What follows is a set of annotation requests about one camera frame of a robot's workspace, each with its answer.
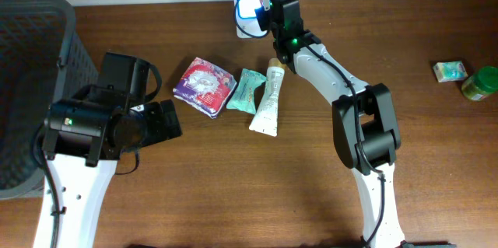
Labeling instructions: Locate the green Kleenex tissue pack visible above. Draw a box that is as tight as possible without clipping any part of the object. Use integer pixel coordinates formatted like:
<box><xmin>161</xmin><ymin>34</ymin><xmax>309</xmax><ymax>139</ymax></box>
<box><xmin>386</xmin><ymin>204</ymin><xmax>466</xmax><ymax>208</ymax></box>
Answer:
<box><xmin>433</xmin><ymin>61</ymin><xmax>468</xmax><ymax>82</ymax></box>

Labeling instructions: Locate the white barcode scanner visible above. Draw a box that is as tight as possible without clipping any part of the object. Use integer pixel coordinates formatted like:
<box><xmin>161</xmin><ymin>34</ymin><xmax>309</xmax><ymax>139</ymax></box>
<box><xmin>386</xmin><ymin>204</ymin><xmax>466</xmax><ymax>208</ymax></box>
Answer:
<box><xmin>233</xmin><ymin>0</ymin><xmax>268</xmax><ymax>39</ymax></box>

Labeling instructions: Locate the red purple pad pack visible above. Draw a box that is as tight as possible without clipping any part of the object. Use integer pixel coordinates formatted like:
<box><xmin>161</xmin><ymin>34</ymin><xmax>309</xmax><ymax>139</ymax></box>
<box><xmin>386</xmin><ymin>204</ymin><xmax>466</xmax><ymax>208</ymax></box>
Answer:
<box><xmin>173</xmin><ymin>58</ymin><xmax>237</xmax><ymax>119</ymax></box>

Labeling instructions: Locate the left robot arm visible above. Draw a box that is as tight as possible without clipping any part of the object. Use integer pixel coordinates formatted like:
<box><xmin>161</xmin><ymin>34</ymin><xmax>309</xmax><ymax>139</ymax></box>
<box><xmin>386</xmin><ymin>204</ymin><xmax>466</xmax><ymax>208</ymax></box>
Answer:
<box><xmin>31</xmin><ymin>53</ymin><xmax>182</xmax><ymax>247</ymax></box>

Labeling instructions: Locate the mint green wipes pack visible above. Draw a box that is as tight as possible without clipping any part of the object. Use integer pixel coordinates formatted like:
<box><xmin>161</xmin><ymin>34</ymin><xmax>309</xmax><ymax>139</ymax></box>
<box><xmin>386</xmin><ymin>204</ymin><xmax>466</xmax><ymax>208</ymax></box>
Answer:
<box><xmin>226</xmin><ymin>68</ymin><xmax>266</xmax><ymax>114</ymax></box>

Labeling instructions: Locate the white tube gold cap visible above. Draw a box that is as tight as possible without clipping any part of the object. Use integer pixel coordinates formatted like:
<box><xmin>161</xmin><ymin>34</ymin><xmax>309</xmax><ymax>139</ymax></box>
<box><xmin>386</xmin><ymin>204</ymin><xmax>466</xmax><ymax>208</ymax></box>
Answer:
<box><xmin>249</xmin><ymin>58</ymin><xmax>285</xmax><ymax>137</ymax></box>

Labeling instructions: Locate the green lid jar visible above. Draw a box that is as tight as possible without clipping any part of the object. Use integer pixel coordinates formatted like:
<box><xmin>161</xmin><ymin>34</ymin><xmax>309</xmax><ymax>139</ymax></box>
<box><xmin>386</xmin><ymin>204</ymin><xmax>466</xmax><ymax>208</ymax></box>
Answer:
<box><xmin>461</xmin><ymin>66</ymin><xmax>498</xmax><ymax>101</ymax></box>

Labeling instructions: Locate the grey plastic mesh basket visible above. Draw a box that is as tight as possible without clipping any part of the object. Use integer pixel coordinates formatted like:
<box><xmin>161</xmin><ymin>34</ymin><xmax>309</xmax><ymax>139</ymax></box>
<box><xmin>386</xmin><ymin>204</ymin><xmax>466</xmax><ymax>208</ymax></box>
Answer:
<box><xmin>1</xmin><ymin>0</ymin><xmax>98</xmax><ymax>200</ymax></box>

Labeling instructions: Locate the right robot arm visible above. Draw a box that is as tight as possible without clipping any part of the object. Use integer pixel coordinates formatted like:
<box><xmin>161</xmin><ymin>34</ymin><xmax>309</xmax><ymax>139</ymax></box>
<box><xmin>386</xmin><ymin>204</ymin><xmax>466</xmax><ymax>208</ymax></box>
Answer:
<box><xmin>256</xmin><ymin>0</ymin><xmax>405</xmax><ymax>247</ymax></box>

